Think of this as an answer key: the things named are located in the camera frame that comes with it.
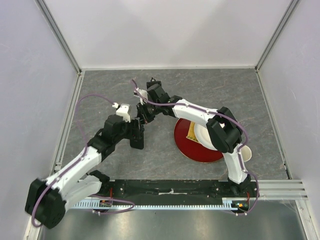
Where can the light blue mug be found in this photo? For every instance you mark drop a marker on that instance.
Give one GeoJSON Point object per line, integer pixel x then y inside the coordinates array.
{"type": "Point", "coordinates": [246, 153]}

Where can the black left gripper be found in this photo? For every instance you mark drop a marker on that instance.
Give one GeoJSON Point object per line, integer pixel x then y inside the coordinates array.
{"type": "Point", "coordinates": [136, 132]}

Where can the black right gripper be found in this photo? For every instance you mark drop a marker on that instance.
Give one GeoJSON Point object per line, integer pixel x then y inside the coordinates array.
{"type": "Point", "coordinates": [142, 113]}

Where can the aluminium front rail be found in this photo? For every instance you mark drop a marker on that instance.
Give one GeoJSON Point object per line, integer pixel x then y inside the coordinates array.
{"type": "Point", "coordinates": [282, 188]}

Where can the yellow sponge cloth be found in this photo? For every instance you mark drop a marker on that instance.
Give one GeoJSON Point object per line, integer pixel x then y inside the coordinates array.
{"type": "Point", "coordinates": [191, 133]}

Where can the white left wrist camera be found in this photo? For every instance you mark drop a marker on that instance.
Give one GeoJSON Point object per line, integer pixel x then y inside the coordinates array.
{"type": "Point", "coordinates": [123, 110]}

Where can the red round tray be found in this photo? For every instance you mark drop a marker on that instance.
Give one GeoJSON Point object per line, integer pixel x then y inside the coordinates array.
{"type": "Point", "coordinates": [190, 148]}

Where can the black phone stand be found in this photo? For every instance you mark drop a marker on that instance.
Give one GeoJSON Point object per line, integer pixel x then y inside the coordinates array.
{"type": "Point", "coordinates": [152, 82]}

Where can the right aluminium frame post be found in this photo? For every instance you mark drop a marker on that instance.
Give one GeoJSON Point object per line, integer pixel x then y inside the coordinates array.
{"type": "Point", "coordinates": [276, 34]}

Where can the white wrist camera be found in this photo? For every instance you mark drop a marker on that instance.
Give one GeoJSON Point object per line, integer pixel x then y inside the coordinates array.
{"type": "Point", "coordinates": [123, 110]}
{"type": "Point", "coordinates": [142, 94]}

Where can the white paper plate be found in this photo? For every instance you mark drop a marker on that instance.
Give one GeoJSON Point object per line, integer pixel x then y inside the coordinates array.
{"type": "Point", "coordinates": [203, 137]}

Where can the aluminium frame post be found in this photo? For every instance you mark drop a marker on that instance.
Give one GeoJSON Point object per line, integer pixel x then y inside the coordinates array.
{"type": "Point", "coordinates": [58, 34]}
{"type": "Point", "coordinates": [276, 34]}

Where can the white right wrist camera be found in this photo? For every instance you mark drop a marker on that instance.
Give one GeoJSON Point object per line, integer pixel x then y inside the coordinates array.
{"type": "Point", "coordinates": [142, 94]}

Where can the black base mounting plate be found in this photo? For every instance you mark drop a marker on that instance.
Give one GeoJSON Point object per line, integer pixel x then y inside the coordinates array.
{"type": "Point", "coordinates": [179, 199]}

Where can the slotted cable duct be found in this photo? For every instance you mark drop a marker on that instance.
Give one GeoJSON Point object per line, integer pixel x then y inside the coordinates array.
{"type": "Point", "coordinates": [99, 204]}

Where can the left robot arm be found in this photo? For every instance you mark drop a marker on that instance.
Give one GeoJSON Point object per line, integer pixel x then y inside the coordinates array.
{"type": "Point", "coordinates": [49, 199]}

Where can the black smartphone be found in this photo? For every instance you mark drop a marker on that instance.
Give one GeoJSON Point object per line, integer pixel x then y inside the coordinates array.
{"type": "Point", "coordinates": [137, 142]}

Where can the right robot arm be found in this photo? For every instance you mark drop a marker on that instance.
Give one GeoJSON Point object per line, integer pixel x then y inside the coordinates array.
{"type": "Point", "coordinates": [215, 129]}

